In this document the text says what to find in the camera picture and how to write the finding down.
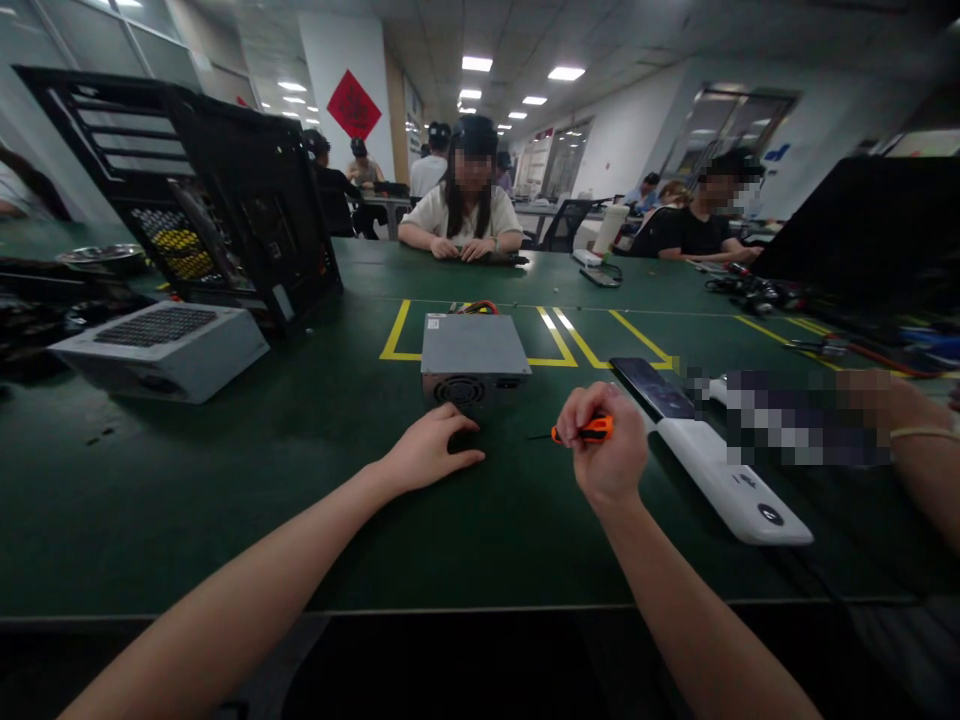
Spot black smartphone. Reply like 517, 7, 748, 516
608, 356, 700, 424

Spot black open computer case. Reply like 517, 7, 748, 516
749, 155, 960, 343

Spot orange and black screwdriver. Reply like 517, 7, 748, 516
527, 414, 616, 449

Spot red diamond wall decoration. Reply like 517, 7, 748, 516
326, 68, 383, 141

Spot person's left fingers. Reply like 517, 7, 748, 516
416, 402, 463, 435

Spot person's right hand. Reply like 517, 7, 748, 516
555, 380, 651, 506

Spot pliers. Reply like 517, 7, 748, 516
785, 334, 854, 363

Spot person's right fingers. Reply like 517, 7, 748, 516
555, 380, 624, 451

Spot person's left hand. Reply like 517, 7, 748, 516
380, 402, 487, 497

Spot grey power supply with grille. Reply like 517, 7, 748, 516
47, 301, 272, 406

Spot orange cable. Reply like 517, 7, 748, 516
845, 338, 960, 381

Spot bundle of black cables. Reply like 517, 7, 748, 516
703, 260, 810, 317

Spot grey power supply with fan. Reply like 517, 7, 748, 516
419, 313, 533, 413

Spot white power bank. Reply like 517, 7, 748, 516
650, 374, 816, 547

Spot pile of dark computer parts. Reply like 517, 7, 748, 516
0, 256, 163, 380

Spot black office chair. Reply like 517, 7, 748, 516
536, 197, 595, 253

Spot white bottle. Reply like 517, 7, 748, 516
591, 203, 628, 257

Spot metal bowl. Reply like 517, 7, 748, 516
55, 242, 148, 276

